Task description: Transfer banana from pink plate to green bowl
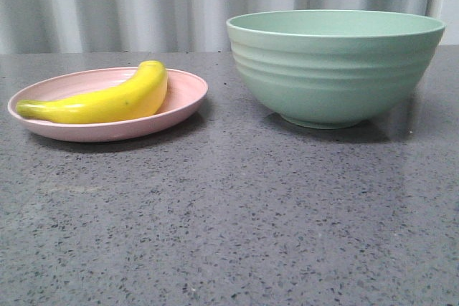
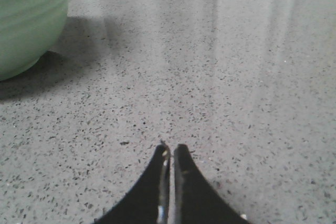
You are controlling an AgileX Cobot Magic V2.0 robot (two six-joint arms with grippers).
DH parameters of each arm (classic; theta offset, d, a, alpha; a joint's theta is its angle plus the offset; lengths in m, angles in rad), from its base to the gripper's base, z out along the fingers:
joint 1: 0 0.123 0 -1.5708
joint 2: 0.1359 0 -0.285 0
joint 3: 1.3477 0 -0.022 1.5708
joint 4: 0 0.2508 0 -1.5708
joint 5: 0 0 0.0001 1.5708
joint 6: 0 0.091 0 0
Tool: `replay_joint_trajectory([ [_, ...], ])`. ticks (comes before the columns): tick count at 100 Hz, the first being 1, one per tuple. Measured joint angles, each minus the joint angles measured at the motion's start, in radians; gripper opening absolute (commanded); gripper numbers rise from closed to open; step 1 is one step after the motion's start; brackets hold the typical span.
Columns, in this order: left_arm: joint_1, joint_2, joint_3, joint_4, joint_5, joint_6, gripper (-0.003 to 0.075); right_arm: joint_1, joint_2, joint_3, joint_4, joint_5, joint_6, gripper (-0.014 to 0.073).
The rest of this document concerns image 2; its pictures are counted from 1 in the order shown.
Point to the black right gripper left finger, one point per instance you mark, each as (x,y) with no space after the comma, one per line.
(148,200)

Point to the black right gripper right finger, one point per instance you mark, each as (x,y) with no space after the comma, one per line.
(196,201)

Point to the light green ribbed bowl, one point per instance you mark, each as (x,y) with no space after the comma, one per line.
(28,29)

